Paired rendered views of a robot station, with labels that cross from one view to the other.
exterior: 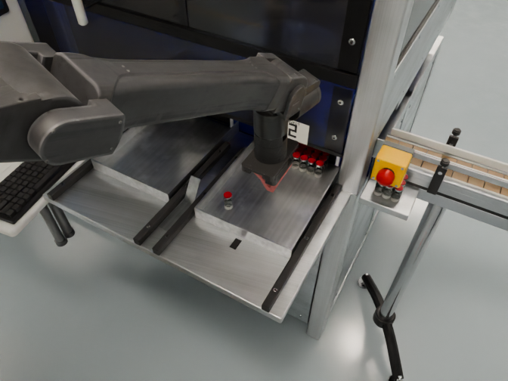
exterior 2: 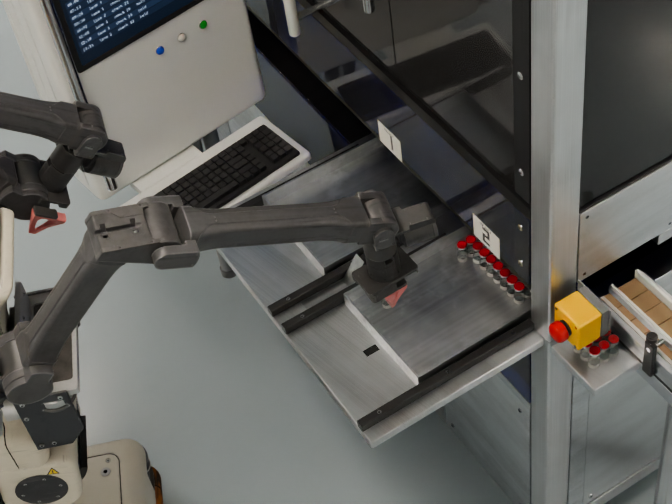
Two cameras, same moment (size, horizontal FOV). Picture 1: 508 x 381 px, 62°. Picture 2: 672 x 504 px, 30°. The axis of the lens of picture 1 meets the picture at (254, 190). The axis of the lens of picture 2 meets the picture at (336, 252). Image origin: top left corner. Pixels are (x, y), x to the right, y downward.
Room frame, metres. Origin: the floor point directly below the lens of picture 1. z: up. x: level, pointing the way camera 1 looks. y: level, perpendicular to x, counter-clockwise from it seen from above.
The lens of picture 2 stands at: (-0.64, -0.80, 2.85)
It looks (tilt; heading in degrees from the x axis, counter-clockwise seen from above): 48 degrees down; 36
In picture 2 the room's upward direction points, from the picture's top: 10 degrees counter-clockwise
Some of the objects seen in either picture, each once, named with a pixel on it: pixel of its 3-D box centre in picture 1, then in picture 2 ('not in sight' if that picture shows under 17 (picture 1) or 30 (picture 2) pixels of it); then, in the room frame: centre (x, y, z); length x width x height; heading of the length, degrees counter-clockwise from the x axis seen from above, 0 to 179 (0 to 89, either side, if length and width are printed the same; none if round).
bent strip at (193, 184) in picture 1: (180, 202); (332, 282); (0.69, 0.18, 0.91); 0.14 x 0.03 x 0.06; 149
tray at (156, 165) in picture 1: (168, 144); (360, 200); (0.92, 0.24, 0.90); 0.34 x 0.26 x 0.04; 150
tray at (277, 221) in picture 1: (274, 187); (450, 298); (0.75, -0.05, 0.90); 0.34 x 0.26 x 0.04; 151
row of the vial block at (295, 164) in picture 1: (292, 159); (494, 269); (0.85, -0.10, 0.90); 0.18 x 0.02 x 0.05; 61
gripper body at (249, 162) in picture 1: (270, 145); (383, 263); (0.56, -0.03, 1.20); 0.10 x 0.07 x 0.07; 150
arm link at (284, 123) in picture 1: (273, 116); (382, 239); (0.56, -0.03, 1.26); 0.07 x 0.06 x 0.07; 137
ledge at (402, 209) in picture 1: (391, 191); (601, 353); (0.76, -0.36, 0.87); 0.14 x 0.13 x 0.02; 150
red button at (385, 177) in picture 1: (385, 176); (561, 330); (0.69, -0.31, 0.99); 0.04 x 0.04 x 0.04; 60
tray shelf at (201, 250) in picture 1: (205, 187); (377, 271); (0.78, 0.13, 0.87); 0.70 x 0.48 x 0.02; 60
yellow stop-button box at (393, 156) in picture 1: (391, 164); (580, 318); (0.73, -0.33, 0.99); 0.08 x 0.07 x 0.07; 150
